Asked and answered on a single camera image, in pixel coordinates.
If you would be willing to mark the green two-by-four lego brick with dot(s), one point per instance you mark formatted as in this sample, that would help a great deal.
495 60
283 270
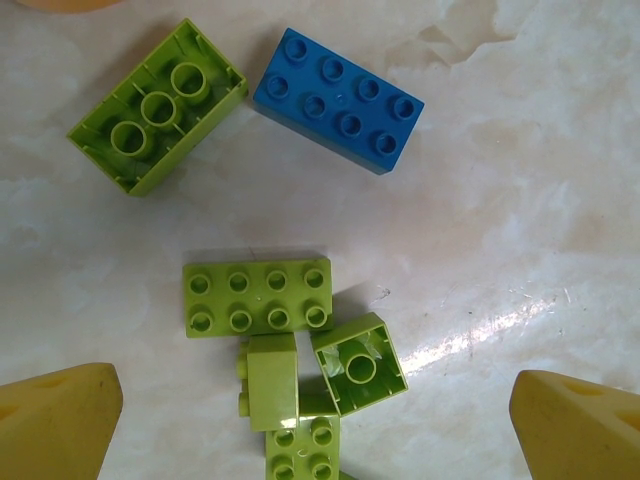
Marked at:
257 300
155 107

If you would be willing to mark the green two-by-two lego brick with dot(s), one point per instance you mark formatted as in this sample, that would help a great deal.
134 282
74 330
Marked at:
360 370
300 450
272 385

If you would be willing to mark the orange plastic container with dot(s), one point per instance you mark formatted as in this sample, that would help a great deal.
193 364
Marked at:
65 4

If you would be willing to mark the blue two-by-four lego brick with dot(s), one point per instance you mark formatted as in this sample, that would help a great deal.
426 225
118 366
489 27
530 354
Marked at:
340 100

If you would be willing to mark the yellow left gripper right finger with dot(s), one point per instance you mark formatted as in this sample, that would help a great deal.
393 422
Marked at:
585 435

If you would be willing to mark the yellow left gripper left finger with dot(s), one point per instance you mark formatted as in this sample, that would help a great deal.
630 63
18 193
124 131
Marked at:
50 430

